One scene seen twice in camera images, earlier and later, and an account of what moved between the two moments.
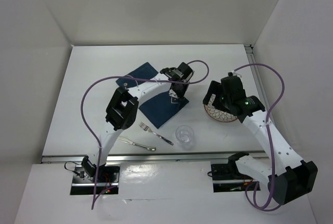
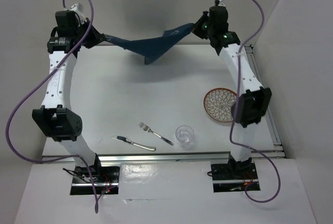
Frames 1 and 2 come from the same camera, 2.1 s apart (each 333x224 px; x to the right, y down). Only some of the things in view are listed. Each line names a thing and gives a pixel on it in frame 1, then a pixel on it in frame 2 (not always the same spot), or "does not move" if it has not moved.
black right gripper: x=214 y=88 -> x=195 y=28
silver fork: x=148 y=129 does not move
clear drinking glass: x=184 y=135 does not move
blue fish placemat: x=160 y=109 -> x=149 y=49
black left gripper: x=181 y=93 -> x=97 y=38
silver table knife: x=125 y=139 does not move
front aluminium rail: x=148 y=157 does not move
